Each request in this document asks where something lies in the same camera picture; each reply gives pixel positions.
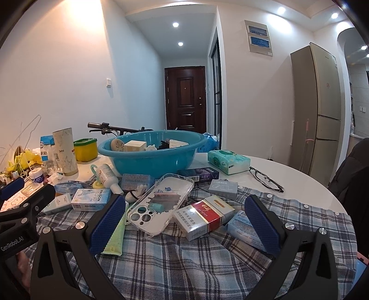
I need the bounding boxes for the blue plastic basin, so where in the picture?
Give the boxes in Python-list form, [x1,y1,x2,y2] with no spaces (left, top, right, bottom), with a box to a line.
[98,130,207,180]

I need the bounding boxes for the slim white teal box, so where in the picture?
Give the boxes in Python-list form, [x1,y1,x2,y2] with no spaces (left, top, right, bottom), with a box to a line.
[44,193,73,215]

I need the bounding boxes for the light green tube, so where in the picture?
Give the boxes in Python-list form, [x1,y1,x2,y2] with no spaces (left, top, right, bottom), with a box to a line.
[102,213,128,256]

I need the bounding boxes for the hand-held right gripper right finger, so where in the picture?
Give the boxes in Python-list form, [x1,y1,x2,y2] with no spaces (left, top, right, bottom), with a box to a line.
[244,195,338,300]

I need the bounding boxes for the white lotion bottle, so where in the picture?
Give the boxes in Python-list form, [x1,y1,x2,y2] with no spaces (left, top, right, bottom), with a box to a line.
[96,163,125,195]

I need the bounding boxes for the yellow plastic bag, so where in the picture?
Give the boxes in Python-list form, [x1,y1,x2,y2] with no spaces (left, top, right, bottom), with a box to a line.
[7,151,44,174]

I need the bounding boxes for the red and white cigarette pack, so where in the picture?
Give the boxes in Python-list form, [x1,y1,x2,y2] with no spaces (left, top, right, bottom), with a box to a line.
[172,195,236,242]

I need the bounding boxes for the white figure with black cord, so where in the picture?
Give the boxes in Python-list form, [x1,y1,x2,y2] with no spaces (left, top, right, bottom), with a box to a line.
[125,184,148,203]

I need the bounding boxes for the blue and white sugar bag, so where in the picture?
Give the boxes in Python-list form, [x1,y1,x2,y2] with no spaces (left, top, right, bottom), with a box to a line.
[39,135,57,171]

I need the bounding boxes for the light blue cigarette box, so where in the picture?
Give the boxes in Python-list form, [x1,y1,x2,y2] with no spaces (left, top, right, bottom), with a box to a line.
[71,188,112,211]

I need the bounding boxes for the black jacket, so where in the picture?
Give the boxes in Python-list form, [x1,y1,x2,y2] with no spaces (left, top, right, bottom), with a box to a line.
[328,138,369,260]

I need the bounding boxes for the white floral cylinder canister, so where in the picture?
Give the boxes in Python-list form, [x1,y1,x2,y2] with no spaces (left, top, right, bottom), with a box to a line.
[52,127,79,177]

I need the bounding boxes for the light blue printed packet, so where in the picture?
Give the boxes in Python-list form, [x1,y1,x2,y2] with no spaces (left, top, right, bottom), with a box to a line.
[224,210,278,255]

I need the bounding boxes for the beige refrigerator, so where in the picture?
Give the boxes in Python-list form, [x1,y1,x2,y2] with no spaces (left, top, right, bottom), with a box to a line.
[289,42,342,186]

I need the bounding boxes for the black eyeglasses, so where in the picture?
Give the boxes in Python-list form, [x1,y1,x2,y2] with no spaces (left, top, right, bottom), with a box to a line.
[249,166,285,193]

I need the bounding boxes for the dark blue box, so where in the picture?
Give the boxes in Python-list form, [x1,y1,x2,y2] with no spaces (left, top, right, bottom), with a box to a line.
[177,168,220,182]

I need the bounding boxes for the grey wall panel blue pictures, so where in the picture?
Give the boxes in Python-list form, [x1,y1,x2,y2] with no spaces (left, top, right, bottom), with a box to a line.
[244,20,273,57]

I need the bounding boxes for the green tissue pack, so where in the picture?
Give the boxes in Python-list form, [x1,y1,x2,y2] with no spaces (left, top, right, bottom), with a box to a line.
[207,149,251,175]

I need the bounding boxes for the blue plastic bag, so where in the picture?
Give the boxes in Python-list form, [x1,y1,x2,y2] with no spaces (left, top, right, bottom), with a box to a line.
[201,132,221,153]

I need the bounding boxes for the grey box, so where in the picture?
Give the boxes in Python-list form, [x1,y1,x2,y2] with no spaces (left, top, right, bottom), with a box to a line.
[208,179,238,200]

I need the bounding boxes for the blue plaid cloth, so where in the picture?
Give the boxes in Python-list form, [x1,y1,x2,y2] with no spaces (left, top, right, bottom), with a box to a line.
[24,176,361,300]

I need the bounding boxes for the small blue box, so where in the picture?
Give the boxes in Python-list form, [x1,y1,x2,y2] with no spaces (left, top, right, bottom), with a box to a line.
[121,173,155,191]

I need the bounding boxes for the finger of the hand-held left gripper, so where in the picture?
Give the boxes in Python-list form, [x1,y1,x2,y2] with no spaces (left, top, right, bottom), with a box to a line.
[0,184,56,223]
[0,177,26,202]

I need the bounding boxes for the clear plastic box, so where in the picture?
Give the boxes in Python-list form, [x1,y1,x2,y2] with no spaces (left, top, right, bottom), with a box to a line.
[21,182,44,197]

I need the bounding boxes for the pink broom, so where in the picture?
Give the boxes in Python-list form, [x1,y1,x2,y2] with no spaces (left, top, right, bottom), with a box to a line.
[305,118,314,174]

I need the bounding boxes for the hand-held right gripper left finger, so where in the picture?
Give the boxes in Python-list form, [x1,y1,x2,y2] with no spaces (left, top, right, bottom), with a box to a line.
[29,194,129,300]

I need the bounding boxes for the blue wet wipes pack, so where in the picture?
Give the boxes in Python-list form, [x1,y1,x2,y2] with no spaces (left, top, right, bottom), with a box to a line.
[54,180,96,194]

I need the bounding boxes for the black bicycle handlebar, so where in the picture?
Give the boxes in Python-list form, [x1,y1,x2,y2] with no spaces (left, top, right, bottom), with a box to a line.
[88,122,154,137]

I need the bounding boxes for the yellow container with green lid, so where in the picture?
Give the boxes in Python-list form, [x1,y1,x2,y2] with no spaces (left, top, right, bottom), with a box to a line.
[73,138,99,162]

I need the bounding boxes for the white square box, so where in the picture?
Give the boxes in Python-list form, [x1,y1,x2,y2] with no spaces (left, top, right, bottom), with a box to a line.
[124,140,148,153]

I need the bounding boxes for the clear phone case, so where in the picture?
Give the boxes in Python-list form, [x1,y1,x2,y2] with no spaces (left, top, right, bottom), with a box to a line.
[127,173,195,237]

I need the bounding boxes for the brown entrance door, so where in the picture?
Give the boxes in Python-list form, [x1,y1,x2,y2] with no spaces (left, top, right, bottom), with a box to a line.
[164,66,208,133]

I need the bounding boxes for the white cartoon printed mat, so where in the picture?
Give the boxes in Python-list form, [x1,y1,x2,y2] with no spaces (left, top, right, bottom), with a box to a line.
[0,198,18,212]

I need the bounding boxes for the white jar with blue label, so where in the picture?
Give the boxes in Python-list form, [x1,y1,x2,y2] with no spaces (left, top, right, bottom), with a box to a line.
[28,169,45,184]

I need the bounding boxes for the round beige perforated case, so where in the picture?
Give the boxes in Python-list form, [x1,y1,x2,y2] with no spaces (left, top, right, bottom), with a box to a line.
[111,139,127,153]

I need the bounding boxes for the black framed sliding door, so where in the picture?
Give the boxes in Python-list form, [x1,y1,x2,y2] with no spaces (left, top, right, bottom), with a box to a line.
[209,27,223,139]

